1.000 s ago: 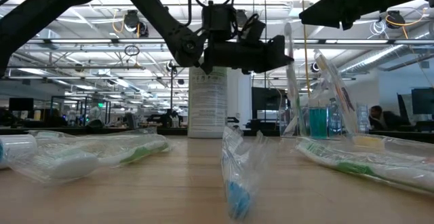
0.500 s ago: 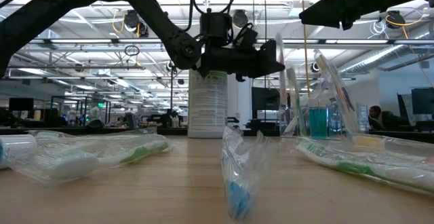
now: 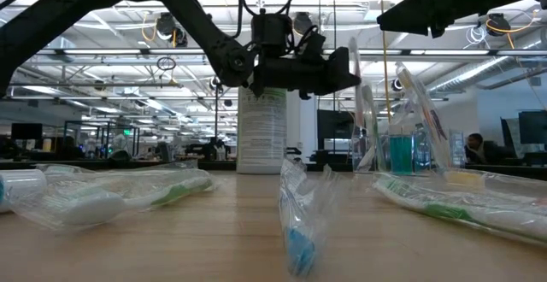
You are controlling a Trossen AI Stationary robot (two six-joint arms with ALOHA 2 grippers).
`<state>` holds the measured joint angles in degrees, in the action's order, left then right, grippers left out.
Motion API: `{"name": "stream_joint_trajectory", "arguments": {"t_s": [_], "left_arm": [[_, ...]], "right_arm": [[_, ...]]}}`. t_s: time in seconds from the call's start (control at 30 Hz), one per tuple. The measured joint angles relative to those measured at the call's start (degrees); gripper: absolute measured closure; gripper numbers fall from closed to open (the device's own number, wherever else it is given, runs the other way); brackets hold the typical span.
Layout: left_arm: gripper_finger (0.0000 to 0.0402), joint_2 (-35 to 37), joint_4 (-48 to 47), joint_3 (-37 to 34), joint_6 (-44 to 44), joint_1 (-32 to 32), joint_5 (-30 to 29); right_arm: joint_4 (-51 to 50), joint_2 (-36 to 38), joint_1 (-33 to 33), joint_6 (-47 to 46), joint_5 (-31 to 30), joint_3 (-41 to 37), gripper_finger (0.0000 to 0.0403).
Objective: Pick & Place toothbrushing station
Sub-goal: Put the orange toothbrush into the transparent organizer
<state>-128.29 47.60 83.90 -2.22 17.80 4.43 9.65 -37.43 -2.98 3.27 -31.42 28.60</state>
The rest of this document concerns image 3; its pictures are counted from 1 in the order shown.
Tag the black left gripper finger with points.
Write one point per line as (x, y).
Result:
(342, 72)

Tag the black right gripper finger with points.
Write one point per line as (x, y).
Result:
(410, 23)
(414, 2)

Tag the red blue toothbrush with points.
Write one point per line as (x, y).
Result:
(427, 111)

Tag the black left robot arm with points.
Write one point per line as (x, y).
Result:
(188, 13)

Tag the black monitor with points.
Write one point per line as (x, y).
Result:
(532, 127)
(335, 124)
(26, 131)

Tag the white wipes canister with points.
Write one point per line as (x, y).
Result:
(261, 132)

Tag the black pole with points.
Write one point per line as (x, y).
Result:
(216, 115)

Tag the clear plastic organizer holder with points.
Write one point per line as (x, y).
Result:
(457, 149)

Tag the person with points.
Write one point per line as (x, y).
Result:
(483, 151)

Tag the green exit sign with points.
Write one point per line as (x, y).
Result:
(127, 132)

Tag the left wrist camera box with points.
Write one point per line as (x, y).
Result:
(312, 42)

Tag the silver ventilation duct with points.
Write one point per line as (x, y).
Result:
(483, 74)

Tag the black workstation frame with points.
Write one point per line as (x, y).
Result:
(102, 124)

